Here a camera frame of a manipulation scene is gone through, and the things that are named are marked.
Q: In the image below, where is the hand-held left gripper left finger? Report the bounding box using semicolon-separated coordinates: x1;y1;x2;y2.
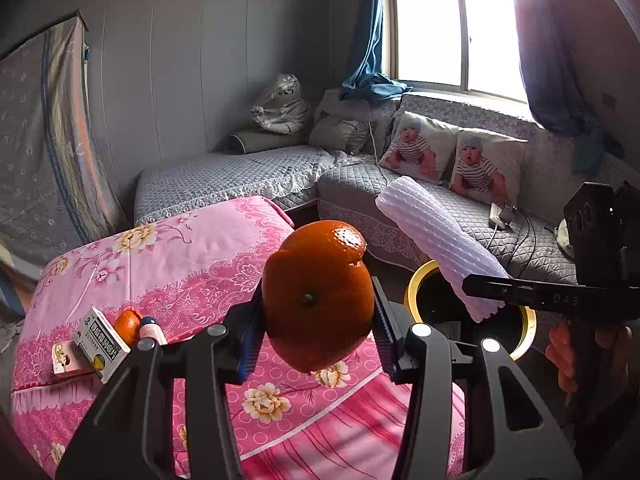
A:
55;286;267;480

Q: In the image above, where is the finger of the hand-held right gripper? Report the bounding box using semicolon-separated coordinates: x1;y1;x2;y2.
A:
462;274;593;320

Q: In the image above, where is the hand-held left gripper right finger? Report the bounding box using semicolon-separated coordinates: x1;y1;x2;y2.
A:
370;277;584;480

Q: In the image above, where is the black bin with gold rim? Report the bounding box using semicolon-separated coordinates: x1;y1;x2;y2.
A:
404;260;537;362

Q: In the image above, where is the large orange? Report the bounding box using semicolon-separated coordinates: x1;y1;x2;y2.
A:
261;220;376;374

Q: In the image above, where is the white foam net sleeve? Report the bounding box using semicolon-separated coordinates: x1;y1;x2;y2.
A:
375;176;512;325

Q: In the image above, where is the person's right hand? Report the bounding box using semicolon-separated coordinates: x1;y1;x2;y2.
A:
546;322;633;395

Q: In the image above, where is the pink floral bedsheet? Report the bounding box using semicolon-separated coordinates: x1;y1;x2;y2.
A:
10;196;467;480

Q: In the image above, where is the small tube with blue cap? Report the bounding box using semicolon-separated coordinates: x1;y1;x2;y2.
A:
139;315;169;346

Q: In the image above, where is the small orange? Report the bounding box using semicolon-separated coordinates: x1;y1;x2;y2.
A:
114;309;144;349

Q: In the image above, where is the baby print pillow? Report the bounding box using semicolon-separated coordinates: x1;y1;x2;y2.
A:
380;111;459;185
449;127;529;206

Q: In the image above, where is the white medicine box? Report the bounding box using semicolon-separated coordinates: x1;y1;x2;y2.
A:
72;305;132;384

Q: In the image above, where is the small pink panda box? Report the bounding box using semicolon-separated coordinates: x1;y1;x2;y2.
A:
51;341;96;376

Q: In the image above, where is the blue curtain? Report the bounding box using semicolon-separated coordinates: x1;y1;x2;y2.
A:
340;0;414;102
504;0;627;174

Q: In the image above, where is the grey quilted sofa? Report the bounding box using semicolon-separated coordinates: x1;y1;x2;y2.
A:
134;87;640;287

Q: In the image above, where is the grey cushion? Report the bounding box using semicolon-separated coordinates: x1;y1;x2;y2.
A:
315;87;374;122
307;112;371;156

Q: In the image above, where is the grey bolster pillow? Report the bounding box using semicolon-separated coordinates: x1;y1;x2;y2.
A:
230;127;306;155

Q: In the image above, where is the plastic bag with tiger plush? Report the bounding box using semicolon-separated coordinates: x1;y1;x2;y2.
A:
251;73;310;135

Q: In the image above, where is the window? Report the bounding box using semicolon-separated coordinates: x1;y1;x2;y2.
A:
382;0;532;104

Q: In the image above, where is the striped floral hanging sheet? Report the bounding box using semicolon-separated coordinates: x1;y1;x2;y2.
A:
0;15;129;282

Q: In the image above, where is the black cable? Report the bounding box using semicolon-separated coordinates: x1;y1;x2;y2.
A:
512;206;559;274

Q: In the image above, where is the white cable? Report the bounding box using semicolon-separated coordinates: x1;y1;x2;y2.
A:
366;109;382;159

